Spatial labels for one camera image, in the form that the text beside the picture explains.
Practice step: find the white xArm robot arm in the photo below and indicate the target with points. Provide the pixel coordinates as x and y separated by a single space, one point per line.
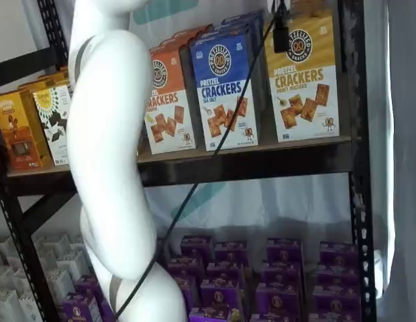
104 134

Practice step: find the orange white pretzel crackers box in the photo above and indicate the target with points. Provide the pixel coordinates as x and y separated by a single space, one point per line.
171 43
174 127
191 31

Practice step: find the brown wooden shelf board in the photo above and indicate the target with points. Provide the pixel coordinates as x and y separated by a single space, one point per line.
245 151

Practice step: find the white box with dark crackers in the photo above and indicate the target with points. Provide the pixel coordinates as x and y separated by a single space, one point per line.
53 110

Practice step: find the orange brown snack box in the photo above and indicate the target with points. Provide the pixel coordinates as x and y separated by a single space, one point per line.
30 85
16 134

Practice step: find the black metal shelf rack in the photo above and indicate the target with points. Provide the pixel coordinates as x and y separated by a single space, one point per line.
360 100

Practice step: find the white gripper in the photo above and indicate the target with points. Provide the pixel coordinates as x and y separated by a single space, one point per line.
273 4

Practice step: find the yellow white pretzel crackers box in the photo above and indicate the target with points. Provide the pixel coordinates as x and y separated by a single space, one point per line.
305 107
315 5

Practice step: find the purple snack box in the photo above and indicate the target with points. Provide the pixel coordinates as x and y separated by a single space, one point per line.
186 270
89 285
283 251
221 295
214 316
273 318
231 253
282 276
280 302
196 246
337 307
337 280
189 295
224 272
80 308
339 255

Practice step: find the white carton box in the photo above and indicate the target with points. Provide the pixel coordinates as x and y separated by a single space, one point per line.
24 280
71 261
58 285
6 307
32 308
2 278

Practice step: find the blue white pretzel crackers box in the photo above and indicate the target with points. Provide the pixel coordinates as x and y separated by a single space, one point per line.
245 16
224 67
228 29

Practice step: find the teal strip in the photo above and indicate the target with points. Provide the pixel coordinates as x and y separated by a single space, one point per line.
208 194

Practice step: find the white backdrop sheet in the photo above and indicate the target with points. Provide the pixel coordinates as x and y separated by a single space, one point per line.
295 201

